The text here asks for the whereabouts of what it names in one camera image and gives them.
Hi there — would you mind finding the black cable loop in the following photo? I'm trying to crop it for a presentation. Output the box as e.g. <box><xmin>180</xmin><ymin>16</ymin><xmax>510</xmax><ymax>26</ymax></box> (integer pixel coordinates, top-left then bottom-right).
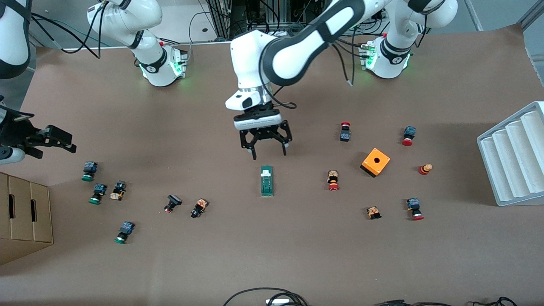
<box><xmin>223</xmin><ymin>287</ymin><xmax>309</xmax><ymax>306</ymax></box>

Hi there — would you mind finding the green mushroom push button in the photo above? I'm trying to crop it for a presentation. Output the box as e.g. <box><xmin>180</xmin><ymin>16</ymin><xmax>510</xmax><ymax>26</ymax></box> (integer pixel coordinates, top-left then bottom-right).
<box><xmin>88</xmin><ymin>183</ymin><xmax>108</xmax><ymax>205</ymax></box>
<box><xmin>114</xmin><ymin>221</ymin><xmax>136</xmax><ymax>245</ymax></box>
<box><xmin>81</xmin><ymin>161</ymin><xmax>99</xmax><ymax>182</ymax></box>

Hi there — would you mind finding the black cable white marker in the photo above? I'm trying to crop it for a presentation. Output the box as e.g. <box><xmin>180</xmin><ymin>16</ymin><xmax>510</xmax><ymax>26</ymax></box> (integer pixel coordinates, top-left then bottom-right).
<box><xmin>331</xmin><ymin>40</ymin><xmax>357</xmax><ymax>87</ymax></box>

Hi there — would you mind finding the grey ribbed tray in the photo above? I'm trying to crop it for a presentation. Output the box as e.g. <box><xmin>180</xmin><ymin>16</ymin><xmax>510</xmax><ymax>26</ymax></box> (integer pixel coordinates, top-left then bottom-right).
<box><xmin>476</xmin><ymin>101</ymin><xmax>544</xmax><ymax>207</ymax></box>

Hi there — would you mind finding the red mushroom button blue block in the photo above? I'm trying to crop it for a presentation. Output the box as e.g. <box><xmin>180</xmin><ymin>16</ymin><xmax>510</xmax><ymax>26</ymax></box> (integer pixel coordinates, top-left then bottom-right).
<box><xmin>406</xmin><ymin>198</ymin><xmax>425</xmax><ymax>221</ymax></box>

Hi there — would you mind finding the grey metal rail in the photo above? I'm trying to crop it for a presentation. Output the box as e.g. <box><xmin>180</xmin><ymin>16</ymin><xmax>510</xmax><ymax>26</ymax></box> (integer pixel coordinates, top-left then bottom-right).
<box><xmin>462</xmin><ymin>0</ymin><xmax>485</xmax><ymax>32</ymax></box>

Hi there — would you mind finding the beige black contact block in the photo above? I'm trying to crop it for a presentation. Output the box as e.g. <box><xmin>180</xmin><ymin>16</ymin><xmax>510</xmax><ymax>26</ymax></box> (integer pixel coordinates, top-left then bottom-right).
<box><xmin>109</xmin><ymin>180</ymin><xmax>127</xmax><ymax>201</ymax></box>

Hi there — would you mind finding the black adapter with cable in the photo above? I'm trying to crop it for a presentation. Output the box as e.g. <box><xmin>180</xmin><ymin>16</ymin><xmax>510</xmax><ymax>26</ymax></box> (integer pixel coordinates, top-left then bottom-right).
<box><xmin>374</xmin><ymin>297</ymin><xmax>518</xmax><ymax>306</ymax></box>

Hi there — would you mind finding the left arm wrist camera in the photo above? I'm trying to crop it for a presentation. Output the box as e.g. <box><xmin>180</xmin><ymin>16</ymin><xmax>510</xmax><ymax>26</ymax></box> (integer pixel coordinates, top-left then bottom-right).
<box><xmin>233</xmin><ymin>110</ymin><xmax>283</xmax><ymax>130</ymax></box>

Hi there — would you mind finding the black selector switch orange block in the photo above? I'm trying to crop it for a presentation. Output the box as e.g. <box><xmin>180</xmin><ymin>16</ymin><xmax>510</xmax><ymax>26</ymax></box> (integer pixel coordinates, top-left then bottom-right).
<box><xmin>190</xmin><ymin>198</ymin><xmax>209</xmax><ymax>219</ymax></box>

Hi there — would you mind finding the aluminium frame rack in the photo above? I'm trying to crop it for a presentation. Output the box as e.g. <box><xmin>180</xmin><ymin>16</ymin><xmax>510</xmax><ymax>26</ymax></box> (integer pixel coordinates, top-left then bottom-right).
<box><xmin>207</xmin><ymin>0</ymin><xmax>385</xmax><ymax>41</ymax></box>

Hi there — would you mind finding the white platform board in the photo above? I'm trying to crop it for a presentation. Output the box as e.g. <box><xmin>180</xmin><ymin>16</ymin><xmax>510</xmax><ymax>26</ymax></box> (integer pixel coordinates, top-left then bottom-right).
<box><xmin>55</xmin><ymin>0</ymin><xmax>243</xmax><ymax>51</ymax></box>

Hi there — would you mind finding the orange button enclosure box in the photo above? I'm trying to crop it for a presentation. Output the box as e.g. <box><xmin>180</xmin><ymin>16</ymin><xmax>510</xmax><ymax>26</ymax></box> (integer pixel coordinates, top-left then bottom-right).
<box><xmin>360</xmin><ymin>147</ymin><xmax>391</xmax><ymax>178</ymax></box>

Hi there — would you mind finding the green load switch white handle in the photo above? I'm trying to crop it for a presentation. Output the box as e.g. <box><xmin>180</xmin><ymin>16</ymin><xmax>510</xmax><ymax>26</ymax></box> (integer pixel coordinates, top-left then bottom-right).
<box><xmin>260</xmin><ymin>165</ymin><xmax>274</xmax><ymax>197</ymax></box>

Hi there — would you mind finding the black flat button red block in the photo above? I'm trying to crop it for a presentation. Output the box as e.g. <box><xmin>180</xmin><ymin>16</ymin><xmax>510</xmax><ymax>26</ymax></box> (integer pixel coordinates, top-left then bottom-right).
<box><xmin>164</xmin><ymin>194</ymin><xmax>183</xmax><ymax>213</ymax></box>

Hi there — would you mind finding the brown cardboard box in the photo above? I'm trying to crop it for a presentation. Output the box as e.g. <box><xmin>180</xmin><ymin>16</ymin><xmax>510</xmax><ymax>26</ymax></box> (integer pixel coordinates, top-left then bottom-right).
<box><xmin>0</xmin><ymin>171</ymin><xmax>54</xmax><ymax>266</ymax></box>

